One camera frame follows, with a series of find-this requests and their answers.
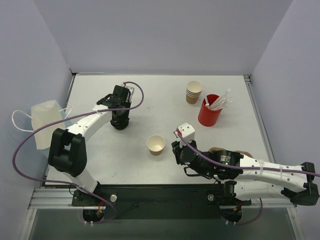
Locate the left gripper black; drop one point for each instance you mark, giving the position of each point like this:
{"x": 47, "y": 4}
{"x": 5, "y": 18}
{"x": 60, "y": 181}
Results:
{"x": 119, "y": 124}

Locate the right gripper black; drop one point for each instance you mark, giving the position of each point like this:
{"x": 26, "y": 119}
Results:
{"x": 176, "y": 153}

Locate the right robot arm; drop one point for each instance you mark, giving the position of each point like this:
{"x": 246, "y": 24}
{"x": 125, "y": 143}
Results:
{"x": 244, "y": 178}

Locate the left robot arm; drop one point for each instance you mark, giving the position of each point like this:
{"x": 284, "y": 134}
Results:
{"x": 68, "y": 152}

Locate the stack of black lids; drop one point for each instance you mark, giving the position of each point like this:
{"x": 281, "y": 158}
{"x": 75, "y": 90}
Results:
{"x": 120, "y": 119}

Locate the brown pulp cup carrier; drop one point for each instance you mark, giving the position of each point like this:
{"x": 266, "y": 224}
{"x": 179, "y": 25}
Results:
{"x": 215, "y": 149}

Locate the red straw holder cup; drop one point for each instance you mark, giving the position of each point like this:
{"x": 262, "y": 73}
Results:
{"x": 208, "y": 117}

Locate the white wrapped straws bundle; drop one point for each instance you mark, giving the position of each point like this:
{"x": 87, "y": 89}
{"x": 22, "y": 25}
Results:
{"x": 220, "y": 102}

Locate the stack of brown paper cups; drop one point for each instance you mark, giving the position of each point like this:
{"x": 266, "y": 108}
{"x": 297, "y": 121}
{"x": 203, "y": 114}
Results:
{"x": 193, "y": 92}

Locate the blue paper bag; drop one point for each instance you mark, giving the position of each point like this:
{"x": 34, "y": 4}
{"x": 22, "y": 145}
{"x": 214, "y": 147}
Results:
{"x": 43, "y": 114}

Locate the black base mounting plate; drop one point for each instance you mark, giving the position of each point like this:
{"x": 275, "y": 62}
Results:
{"x": 159, "y": 202}

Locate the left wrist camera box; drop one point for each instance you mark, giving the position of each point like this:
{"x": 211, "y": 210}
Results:
{"x": 130, "y": 88}

